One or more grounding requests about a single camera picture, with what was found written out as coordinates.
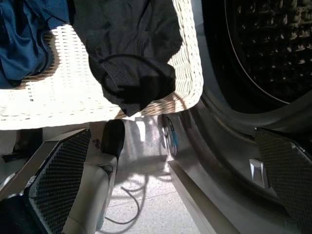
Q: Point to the black garment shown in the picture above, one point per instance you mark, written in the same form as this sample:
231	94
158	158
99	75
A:
131	61

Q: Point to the dark blue garment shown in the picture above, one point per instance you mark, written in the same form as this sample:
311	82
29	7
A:
22	44

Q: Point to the grey washing machine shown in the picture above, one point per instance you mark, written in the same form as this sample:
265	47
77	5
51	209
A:
243	151

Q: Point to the pale woven laundry basket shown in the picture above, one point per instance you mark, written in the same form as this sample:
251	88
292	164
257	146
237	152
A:
68	97

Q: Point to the silver washer door latch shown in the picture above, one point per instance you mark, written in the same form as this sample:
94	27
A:
257	171

